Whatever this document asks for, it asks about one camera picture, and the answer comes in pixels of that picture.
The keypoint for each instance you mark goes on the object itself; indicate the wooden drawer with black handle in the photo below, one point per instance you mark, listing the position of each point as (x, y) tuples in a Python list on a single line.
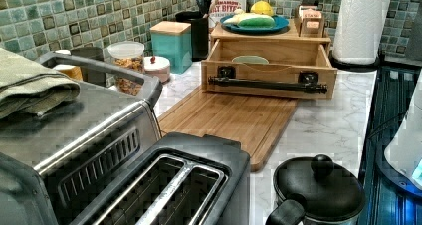
[(295, 69)]

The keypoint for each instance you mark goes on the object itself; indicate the green bowl in drawer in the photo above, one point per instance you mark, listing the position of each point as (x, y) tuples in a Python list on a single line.
[(251, 59)]

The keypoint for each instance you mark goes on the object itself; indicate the bamboo cutting board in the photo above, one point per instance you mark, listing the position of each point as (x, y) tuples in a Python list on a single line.
[(256, 122)]

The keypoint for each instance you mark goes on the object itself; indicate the small pink lidded bowl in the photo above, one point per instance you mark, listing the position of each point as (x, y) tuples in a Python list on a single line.
[(157, 66)]

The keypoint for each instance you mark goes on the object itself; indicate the teal canister with wooden lid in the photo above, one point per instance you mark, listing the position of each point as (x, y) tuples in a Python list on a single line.
[(172, 40)]

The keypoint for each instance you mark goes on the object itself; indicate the black two-slot toaster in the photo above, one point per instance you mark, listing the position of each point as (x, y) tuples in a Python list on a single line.
[(181, 180)]

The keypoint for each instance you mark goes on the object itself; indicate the black utensil holder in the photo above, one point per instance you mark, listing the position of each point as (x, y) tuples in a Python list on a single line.
[(199, 33)]

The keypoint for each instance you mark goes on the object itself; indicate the plush watermelon slice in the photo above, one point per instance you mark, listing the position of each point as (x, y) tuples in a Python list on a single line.
[(260, 21)]

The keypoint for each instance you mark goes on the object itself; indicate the plush peeled banana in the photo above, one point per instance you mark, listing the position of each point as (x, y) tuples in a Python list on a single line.
[(239, 17)]

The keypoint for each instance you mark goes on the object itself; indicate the clear cereal container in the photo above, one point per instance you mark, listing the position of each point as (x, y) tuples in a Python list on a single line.
[(127, 55)]

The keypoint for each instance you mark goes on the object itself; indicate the blue plate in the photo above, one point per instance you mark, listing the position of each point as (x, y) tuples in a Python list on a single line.
[(281, 24)]

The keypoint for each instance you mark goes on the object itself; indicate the yellow plush lemon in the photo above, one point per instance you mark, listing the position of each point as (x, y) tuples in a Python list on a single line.
[(263, 8)]

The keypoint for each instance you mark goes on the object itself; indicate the cinnamon cereal box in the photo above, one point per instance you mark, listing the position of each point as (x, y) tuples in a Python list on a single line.
[(225, 8)]

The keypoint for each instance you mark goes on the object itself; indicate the wooden spoon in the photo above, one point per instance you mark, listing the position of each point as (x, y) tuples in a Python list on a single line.
[(211, 8)]

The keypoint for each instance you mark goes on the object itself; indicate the dark brown cup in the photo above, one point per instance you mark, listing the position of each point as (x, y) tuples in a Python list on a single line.
[(91, 75)]

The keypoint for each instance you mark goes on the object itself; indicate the wooden tea bag organizer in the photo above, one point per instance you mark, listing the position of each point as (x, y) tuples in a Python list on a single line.
[(309, 21)]

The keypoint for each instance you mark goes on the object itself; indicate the white-lidded amber jar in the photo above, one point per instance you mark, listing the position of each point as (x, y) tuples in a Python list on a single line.
[(73, 72)]

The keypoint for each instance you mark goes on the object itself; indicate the black pot with lid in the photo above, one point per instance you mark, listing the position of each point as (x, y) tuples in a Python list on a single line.
[(316, 191)]

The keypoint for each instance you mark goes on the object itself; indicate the stainless toaster oven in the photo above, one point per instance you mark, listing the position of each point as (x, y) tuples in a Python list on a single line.
[(54, 165)]

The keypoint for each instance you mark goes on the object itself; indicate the white paper towel roll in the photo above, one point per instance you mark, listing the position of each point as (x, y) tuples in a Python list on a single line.
[(359, 29)]

